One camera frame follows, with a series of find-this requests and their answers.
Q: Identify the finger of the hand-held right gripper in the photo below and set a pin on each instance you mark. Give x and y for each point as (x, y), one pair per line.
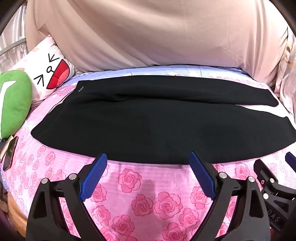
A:
(291, 160)
(263, 172)

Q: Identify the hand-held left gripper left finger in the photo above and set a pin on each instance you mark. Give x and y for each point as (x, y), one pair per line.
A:
(93, 176)

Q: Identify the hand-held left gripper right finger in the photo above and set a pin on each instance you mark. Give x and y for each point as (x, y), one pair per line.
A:
(202, 173)

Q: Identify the black pants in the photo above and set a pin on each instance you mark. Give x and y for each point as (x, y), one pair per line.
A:
(138, 129)

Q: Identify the pink rose print bedsheet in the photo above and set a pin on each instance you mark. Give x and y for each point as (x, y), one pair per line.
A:
(143, 197)

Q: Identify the red case smartphone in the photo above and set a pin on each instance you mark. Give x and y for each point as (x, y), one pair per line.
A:
(10, 154)

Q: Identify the pale floral print cloth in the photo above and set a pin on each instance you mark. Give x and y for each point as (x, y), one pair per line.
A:
(288, 69)

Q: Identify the green plush pillow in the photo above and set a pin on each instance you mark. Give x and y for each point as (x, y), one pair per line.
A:
(15, 104)

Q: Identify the white cartoon face pillow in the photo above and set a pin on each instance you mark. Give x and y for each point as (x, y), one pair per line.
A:
(49, 69)

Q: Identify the beige blanket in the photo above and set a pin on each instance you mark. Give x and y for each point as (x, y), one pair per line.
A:
(150, 34)

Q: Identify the pink patterned curtain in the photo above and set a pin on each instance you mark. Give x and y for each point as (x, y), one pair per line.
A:
(13, 30)

